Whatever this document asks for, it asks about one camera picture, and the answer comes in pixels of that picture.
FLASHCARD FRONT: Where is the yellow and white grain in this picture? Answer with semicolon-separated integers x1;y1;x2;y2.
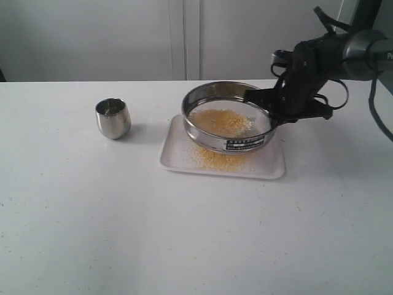
184;109;253;172

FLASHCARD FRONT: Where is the stainless steel cup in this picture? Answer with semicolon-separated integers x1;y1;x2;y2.
95;98;131;140

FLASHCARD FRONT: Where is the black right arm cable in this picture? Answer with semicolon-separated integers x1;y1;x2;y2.
313;6;393;142

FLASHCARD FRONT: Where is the white plastic tray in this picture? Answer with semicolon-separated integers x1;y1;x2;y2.
159;114;286;179

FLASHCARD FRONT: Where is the round stainless steel sieve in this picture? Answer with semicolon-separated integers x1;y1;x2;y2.
181;81;278;155

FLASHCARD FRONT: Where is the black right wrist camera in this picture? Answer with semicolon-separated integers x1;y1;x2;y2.
270;50;293;77

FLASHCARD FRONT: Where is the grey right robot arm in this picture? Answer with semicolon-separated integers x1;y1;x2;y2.
244;29;392;124

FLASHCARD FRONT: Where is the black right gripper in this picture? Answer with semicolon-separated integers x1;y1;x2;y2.
243;35;346;126

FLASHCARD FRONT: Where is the white cabinet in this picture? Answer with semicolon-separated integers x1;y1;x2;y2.
0;0;368;82

